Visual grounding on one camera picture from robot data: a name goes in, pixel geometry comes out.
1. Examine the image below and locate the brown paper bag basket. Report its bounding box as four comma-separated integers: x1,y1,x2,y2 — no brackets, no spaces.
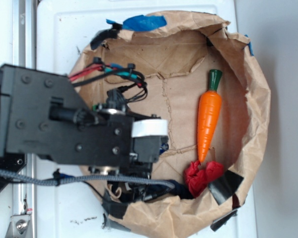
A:
73,11,271,238

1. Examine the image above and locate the red crumpled paper ball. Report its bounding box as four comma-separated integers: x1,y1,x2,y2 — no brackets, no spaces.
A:
183,160,224,198

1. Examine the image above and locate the grey braided cable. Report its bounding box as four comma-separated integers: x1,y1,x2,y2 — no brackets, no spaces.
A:
0,167,176,191

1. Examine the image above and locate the red and teal wire bundle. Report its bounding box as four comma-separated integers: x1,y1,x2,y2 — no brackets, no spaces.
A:
69,57,149,104

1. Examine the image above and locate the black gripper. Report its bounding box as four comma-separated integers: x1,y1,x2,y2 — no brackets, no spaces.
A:
0,64,168,174

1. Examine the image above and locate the orange plastic toy carrot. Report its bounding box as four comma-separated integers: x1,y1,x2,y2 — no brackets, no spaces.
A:
197,69,223,163

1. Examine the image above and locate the blue masking tape piece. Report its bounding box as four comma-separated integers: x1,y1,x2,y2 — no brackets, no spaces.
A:
106,15,167,32

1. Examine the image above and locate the aluminium frame rail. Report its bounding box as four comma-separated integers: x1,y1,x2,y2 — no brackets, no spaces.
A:
7,0,38,238

